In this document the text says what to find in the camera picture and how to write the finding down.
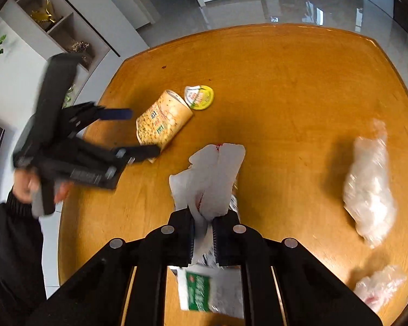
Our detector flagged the gold trophy figure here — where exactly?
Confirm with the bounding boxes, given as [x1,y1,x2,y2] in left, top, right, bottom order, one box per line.
[30,0,63,24]

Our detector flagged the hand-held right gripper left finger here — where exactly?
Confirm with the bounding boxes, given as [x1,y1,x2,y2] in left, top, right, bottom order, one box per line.
[30,209,196,326]

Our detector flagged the white plastic bag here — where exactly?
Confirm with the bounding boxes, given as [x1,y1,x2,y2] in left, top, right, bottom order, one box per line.
[169,143,247,320]

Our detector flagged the green and white sachet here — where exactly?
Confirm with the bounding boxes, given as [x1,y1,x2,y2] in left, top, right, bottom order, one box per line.
[177,268,213,313]

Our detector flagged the dried flowers in vase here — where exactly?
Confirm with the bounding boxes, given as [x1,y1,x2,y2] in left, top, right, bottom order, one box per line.
[70,40,93,63]

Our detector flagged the white shelf unit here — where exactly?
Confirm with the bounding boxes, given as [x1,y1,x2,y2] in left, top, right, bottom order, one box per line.
[0,0,120,73]

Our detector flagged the corn print paper cup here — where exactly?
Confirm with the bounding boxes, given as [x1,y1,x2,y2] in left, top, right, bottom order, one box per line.
[136,90,194,164]

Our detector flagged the crumpled clear plastic bag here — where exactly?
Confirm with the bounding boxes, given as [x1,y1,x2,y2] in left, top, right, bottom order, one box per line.
[343,119,398,249]

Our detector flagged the yellow green round lid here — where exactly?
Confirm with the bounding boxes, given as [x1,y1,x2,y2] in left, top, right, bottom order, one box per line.
[184,85,214,110]

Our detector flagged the crumpled clear bag pink inside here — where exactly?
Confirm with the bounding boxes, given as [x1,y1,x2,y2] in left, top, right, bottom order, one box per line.
[353,265,408,313]

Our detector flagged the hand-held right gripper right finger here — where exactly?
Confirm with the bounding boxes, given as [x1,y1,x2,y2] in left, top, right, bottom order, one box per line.
[211,211,383,326]

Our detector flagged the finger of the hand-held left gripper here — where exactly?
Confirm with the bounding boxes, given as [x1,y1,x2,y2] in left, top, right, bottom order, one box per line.
[63,101,133,140]
[71,139,161,165]

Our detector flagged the person's left hand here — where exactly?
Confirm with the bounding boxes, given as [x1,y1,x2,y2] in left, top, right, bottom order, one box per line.
[13,169,73,208]

